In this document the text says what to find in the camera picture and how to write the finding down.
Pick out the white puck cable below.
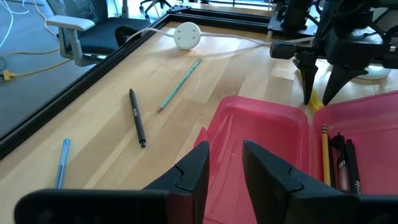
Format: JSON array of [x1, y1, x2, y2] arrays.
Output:
[[124, 27, 315, 48]]

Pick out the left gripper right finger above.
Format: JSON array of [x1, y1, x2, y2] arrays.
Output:
[[242, 139, 359, 224]]

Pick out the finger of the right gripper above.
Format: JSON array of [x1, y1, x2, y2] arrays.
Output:
[[293, 52, 320, 106], [322, 63, 369, 106]]

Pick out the green pencil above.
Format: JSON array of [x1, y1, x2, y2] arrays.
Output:
[[156, 57, 204, 113]]

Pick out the blue pen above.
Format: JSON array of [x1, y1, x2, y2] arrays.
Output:
[[54, 138, 72, 190]]

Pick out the black aluminium table frame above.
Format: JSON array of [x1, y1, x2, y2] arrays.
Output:
[[0, 4, 318, 161]]

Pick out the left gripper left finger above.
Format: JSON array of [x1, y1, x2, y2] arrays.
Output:
[[142, 141, 211, 224]]

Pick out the red plastic pencil box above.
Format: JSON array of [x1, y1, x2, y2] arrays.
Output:
[[194, 90, 398, 224]]

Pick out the black pen with white print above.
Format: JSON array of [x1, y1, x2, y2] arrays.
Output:
[[345, 138, 363, 196]]

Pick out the yellow extension cable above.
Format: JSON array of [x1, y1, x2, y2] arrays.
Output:
[[0, 46, 73, 82]]

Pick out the dark office chair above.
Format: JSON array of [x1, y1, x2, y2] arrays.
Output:
[[45, 0, 154, 68]]

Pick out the white roll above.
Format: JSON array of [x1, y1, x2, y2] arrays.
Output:
[[356, 64, 393, 81]]

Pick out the yellow pencil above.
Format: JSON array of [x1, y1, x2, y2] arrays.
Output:
[[320, 124, 332, 187]]

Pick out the white round puck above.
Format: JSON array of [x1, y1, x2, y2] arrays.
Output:
[[172, 21, 202, 51]]

